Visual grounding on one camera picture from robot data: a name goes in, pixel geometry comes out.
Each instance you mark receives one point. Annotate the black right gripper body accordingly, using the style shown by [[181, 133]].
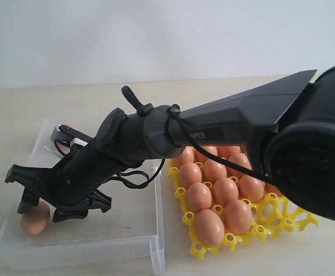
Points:
[[71, 186]]

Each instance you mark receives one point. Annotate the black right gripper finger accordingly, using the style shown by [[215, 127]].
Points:
[[29, 200], [28, 177]]

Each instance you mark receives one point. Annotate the brown egg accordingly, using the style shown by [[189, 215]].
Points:
[[199, 157], [225, 190], [188, 174], [227, 151], [187, 156], [35, 220], [213, 171], [209, 228], [273, 189]]

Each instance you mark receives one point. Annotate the brown egg front corner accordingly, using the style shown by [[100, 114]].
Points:
[[238, 217]]

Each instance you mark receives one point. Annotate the brown egg tray second row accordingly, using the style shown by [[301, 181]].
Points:
[[241, 160]]

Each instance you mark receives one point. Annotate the brown egg third row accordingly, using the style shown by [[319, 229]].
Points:
[[251, 188]]

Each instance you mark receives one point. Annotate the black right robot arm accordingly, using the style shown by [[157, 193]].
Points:
[[287, 128]]

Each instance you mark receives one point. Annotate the yellow plastic egg tray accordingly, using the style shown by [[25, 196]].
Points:
[[271, 217]]

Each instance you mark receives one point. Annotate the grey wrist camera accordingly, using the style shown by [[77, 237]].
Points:
[[64, 134]]

